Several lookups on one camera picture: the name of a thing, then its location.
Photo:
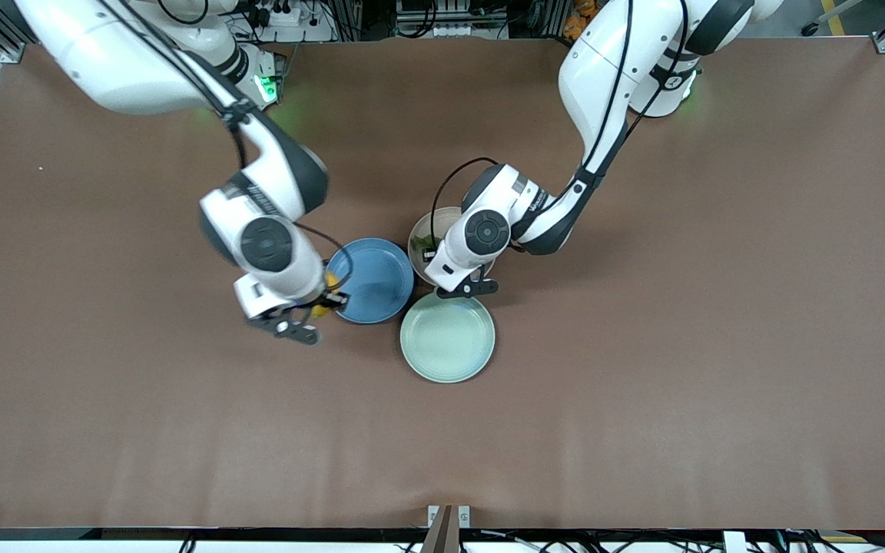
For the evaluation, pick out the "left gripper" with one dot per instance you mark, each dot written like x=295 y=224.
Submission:
x=426 y=250

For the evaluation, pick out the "green lettuce leaf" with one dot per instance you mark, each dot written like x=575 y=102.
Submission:
x=422 y=246

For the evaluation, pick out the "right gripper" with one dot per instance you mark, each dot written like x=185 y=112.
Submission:
x=326 y=296

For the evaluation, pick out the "brown wooden post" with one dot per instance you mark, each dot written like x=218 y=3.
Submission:
x=442 y=534

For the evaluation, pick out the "yellow lemon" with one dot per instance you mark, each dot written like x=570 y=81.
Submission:
x=331 y=280

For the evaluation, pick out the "white power strip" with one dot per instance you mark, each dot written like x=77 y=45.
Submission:
x=285 y=14

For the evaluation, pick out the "blue round plate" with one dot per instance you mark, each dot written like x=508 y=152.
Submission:
x=377 y=284

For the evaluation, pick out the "small metal edge bracket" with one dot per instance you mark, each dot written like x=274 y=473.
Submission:
x=432 y=514

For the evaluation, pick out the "beige round plate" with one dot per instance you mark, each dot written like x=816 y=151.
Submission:
x=446 y=219

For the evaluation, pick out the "orange snack bag pile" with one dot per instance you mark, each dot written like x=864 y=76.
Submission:
x=577 y=19

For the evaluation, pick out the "mint green round plate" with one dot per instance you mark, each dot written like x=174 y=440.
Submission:
x=446 y=338

